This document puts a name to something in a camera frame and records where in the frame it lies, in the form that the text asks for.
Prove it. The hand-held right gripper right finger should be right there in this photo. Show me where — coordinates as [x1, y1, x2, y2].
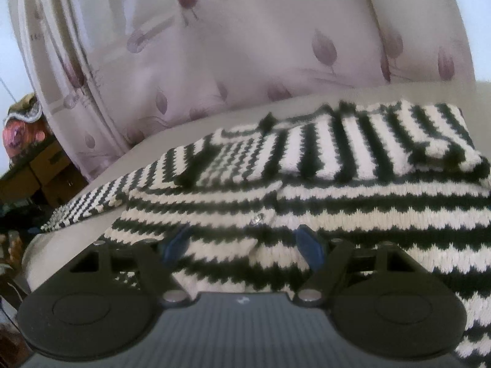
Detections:
[292, 224, 417, 308]

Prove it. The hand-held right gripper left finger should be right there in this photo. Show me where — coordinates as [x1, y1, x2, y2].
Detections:
[70, 224, 193, 307]

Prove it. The black and white striped sweater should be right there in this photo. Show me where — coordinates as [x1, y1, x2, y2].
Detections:
[40, 100, 491, 361]

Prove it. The brown wooden cabinet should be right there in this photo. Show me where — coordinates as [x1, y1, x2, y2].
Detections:
[0, 138, 87, 209]

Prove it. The pink ornate decoration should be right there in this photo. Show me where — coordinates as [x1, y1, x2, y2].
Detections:
[3, 93, 52, 152]

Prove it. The tulip print sheer curtain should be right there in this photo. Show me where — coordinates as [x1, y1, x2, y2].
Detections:
[8, 0, 477, 185]

